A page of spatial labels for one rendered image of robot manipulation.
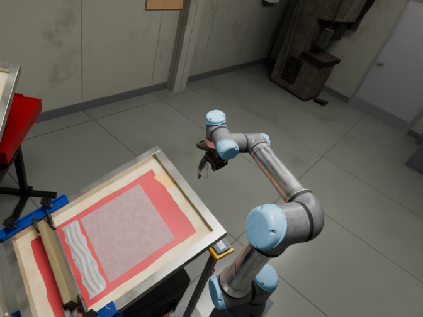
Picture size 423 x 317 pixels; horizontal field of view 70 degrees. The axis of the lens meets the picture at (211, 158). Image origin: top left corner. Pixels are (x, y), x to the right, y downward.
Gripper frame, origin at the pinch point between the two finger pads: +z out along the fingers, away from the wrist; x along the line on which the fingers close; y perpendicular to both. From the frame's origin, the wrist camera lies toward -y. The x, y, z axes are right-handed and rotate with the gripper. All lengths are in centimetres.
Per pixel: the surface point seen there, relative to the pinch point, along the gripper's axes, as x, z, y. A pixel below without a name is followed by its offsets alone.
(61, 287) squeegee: -74, 2, 13
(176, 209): -22.9, 5.4, 6.1
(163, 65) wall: 130, 151, -318
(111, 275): -58, 10, 15
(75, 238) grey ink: -65, 11, -9
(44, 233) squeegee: -73, 2, -12
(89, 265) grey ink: -64, 11, 6
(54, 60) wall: -21, 72, -275
